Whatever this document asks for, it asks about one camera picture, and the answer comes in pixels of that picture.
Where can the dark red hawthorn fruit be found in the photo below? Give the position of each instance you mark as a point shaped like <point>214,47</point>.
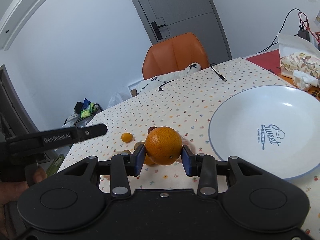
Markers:
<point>151,128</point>

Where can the white paper bag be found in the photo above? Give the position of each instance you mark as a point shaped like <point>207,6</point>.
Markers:
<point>293,49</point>

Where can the orange leather chair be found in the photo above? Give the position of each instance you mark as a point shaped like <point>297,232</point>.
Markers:
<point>173,55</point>

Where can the clear plastic bag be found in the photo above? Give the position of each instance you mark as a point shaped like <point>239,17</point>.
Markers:
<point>115,99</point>

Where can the brown longan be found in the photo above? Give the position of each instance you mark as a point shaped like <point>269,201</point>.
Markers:
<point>138,145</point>
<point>125,151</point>

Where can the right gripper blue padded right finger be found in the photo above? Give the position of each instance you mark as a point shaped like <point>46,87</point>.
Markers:
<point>203,166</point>

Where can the large orange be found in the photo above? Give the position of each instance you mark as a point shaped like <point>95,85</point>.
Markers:
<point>163,145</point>

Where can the small orange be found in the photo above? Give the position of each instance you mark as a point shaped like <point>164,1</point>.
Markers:
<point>148,161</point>

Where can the white plate with blue rim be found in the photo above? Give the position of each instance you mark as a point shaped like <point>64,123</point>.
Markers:
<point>275,128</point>

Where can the black door handle lock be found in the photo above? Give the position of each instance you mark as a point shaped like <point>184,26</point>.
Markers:
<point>156,29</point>

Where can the floral tissue pack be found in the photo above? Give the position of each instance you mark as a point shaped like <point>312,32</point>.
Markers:
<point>304,75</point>

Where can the grey door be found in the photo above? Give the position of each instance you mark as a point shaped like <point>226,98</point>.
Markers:
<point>199,17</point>

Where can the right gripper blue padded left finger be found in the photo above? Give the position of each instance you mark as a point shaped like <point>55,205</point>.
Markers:
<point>122,166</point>

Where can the black power adapter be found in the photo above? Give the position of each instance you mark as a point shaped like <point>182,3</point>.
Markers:
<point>304,34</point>

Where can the dotted white tablecloth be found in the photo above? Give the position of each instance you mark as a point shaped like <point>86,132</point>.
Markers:
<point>186,105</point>

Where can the black rack with clutter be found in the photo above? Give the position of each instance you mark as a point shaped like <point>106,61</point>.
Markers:
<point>83,114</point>

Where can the white cushion with black letters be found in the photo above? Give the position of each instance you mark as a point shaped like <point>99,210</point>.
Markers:
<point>157,81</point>

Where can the small kumquat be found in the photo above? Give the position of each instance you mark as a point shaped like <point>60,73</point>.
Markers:
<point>126,137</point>

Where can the orange red table mat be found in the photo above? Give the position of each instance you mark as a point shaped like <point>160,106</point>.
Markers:
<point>271,62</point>

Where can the person's left hand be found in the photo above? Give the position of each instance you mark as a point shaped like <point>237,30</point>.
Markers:
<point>10,192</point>

